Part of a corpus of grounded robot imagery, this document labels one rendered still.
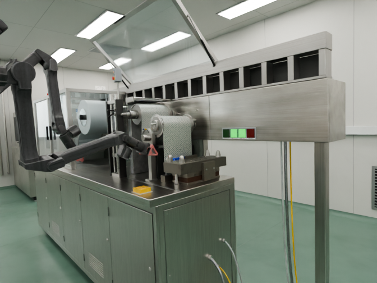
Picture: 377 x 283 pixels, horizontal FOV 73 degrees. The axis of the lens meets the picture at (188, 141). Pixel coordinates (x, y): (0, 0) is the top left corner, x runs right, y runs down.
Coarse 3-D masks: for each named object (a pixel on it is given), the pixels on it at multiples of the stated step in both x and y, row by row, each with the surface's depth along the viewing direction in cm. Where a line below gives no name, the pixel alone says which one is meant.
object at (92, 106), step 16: (64, 96) 224; (80, 96) 225; (96, 96) 235; (64, 112) 227; (80, 112) 225; (96, 112) 235; (48, 128) 267; (80, 128) 225; (96, 128) 235; (48, 144) 272; (80, 144) 226; (96, 160) 236
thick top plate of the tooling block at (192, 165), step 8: (176, 160) 160; (192, 160) 157; (200, 160) 156; (208, 160) 158; (216, 160) 163; (224, 160) 168; (168, 168) 151; (176, 168) 145; (184, 168) 144; (192, 168) 149; (200, 168) 153
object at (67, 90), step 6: (60, 90) 226; (66, 90) 216; (72, 90) 219; (78, 90) 222; (84, 90) 226; (90, 90) 230; (96, 90) 233; (102, 90) 237; (108, 90) 241; (66, 96) 216; (36, 102) 292; (48, 102) 259; (66, 102) 217; (48, 108) 259; (66, 108) 218; (48, 114) 259; (48, 120) 261; (36, 126) 303; (36, 132) 303; (36, 138) 304; (48, 138) 266; (72, 138) 220; (36, 144) 305; (72, 162) 220; (72, 168) 220
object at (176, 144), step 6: (174, 132) 164; (180, 132) 168; (186, 132) 171; (168, 138) 161; (174, 138) 165; (180, 138) 168; (186, 138) 171; (168, 144) 161; (174, 144) 165; (180, 144) 168; (186, 144) 172; (168, 150) 161; (174, 150) 165; (180, 150) 168; (186, 150) 172; (174, 156) 165
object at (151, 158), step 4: (148, 136) 161; (152, 136) 162; (148, 140) 161; (152, 140) 162; (148, 156) 164; (152, 156) 163; (148, 160) 164; (152, 160) 163; (148, 164) 165; (152, 164) 163; (152, 168) 163; (152, 172) 163; (156, 172) 165; (152, 176) 163; (156, 176) 165; (148, 180) 162; (152, 180) 162
